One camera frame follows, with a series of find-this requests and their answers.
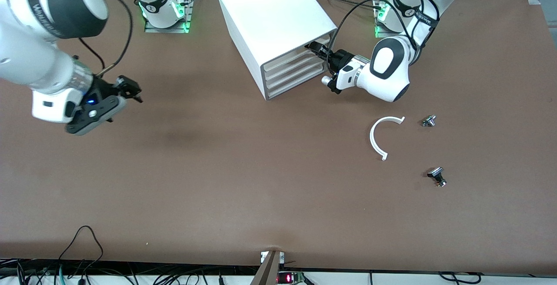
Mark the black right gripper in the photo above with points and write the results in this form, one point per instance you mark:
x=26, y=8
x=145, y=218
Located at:
x=103, y=89

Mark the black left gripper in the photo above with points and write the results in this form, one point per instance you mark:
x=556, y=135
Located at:
x=338, y=58

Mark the white plastic drawer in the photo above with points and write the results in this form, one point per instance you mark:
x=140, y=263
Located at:
x=296, y=77
x=296, y=86
x=291, y=58
x=296, y=68

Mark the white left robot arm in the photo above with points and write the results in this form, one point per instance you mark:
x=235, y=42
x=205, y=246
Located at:
x=391, y=67

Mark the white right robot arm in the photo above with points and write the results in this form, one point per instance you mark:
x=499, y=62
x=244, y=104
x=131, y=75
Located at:
x=39, y=28

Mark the white drawer cabinet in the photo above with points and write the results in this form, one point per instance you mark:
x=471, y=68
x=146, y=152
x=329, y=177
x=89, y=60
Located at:
x=270, y=19

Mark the white curved plastic arc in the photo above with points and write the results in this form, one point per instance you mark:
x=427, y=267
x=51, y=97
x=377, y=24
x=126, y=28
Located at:
x=372, y=139

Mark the small silver metal part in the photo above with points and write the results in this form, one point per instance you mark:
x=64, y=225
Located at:
x=428, y=121

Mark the small black-headed metal part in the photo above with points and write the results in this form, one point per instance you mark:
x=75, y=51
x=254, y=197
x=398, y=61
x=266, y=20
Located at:
x=437, y=176

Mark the red LED display device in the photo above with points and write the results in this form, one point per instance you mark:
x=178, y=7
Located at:
x=289, y=278

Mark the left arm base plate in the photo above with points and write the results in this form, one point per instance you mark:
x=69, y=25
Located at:
x=380, y=32

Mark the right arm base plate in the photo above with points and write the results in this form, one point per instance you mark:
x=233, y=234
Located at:
x=188, y=11

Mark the brown camera stand beam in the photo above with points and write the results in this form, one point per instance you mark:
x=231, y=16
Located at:
x=266, y=272

